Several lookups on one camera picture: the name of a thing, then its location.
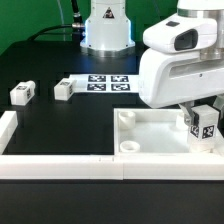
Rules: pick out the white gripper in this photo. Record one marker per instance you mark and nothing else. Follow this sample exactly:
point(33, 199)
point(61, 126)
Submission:
point(172, 70)

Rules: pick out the white square table top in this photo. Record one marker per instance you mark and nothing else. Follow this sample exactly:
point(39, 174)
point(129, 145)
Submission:
point(150, 132)

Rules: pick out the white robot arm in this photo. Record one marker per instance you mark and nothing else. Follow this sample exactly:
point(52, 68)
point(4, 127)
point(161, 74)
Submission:
point(108, 30)

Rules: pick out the white U-shaped obstacle fence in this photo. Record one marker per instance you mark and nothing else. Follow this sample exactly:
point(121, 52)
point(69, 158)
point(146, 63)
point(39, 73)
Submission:
point(191, 166)

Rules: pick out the white marker base plate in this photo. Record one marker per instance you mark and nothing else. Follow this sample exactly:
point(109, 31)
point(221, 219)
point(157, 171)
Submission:
point(105, 83)

